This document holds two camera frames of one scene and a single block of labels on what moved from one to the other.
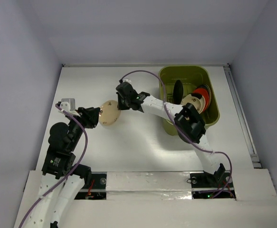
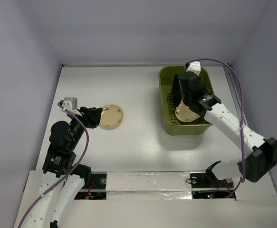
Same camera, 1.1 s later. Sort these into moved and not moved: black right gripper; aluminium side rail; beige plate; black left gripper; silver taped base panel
Moved: beige plate; black right gripper
Not moved: silver taped base panel; black left gripper; aluminium side rail
